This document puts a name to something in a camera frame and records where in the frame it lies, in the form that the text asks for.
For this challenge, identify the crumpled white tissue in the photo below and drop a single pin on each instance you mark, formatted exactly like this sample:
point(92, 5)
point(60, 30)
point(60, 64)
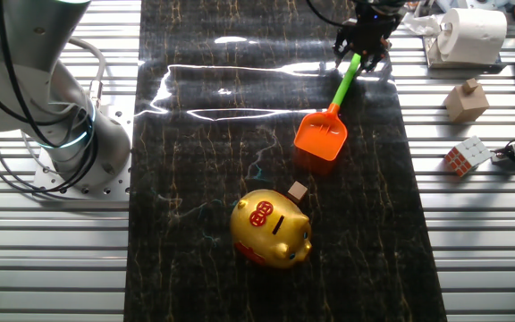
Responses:
point(423, 24)

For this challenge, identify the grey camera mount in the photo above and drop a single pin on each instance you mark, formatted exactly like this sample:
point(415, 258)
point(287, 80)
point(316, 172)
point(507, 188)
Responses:
point(505, 158)

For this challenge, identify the small wooden cube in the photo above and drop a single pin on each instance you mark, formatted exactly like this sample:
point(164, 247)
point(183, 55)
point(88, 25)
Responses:
point(298, 192)

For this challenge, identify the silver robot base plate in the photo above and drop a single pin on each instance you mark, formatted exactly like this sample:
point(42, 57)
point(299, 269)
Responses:
point(119, 190)

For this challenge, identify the grey paper roll holder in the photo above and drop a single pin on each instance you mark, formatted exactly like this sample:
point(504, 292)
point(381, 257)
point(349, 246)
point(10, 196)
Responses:
point(463, 69)

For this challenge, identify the wooden house shaped block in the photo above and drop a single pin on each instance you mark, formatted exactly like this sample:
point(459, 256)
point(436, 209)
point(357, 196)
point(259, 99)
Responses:
point(465, 105)

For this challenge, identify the black marble pattern mat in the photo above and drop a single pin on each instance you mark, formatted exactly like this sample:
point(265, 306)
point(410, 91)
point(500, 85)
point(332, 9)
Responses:
point(195, 277)

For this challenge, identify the orange toy shovel green shaft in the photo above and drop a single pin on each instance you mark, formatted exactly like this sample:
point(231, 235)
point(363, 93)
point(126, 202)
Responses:
point(320, 136)

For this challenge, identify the golden piggy bank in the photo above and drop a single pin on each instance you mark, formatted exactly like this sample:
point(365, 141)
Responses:
point(266, 232)

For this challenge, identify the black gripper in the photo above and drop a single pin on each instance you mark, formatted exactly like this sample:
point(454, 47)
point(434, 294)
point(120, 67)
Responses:
point(369, 33)

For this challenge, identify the rubiks cube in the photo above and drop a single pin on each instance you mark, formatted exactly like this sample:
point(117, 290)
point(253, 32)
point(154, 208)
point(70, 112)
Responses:
point(470, 154)

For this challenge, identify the white toilet paper roll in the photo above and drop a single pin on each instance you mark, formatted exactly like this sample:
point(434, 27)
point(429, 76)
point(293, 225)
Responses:
point(476, 36)

